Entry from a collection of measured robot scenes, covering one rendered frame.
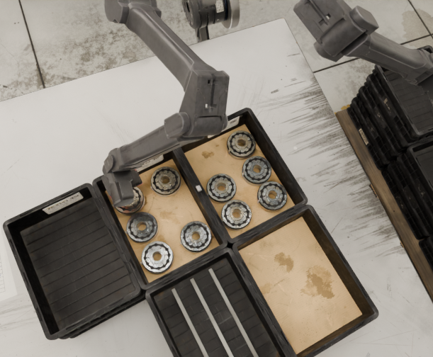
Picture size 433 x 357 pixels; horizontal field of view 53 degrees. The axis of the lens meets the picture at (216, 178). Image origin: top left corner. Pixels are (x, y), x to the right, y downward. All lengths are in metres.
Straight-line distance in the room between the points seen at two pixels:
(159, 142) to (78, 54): 1.96
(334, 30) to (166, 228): 0.87
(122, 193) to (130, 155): 0.14
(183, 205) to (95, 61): 1.53
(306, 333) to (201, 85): 0.93
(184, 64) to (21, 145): 1.11
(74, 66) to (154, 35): 1.90
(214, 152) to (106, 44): 1.50
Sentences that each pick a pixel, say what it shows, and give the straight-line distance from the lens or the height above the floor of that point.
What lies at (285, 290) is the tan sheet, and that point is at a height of 0.83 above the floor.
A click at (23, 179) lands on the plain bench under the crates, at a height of 0.70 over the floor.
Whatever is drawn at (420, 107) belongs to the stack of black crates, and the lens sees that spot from 2.29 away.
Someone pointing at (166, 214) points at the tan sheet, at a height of 0.83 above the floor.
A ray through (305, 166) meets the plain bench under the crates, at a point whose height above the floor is 0.70.
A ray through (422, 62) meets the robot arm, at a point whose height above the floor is 1.40.
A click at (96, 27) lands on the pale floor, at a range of 2.98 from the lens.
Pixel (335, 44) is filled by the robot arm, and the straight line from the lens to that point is 0.92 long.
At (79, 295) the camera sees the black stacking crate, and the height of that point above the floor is 0.83.
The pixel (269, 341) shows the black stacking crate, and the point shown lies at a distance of 1.46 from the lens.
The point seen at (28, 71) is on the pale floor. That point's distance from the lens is 2.91.
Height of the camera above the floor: 2.28
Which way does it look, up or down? 71 degrees down
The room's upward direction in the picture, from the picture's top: 6 degrees clockwise
